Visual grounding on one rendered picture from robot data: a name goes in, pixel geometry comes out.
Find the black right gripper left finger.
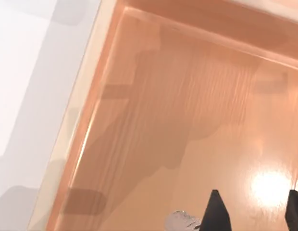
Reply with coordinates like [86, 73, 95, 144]
[202, 189, 234, 231]

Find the clear silver bottle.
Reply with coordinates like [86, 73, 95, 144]
[165, 209, 203, 231]

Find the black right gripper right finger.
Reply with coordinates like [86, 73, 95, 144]
[285, 189, 298, 231]

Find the shallow salmon-coloured box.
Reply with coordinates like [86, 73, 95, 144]
[27, 0, 298, 231]

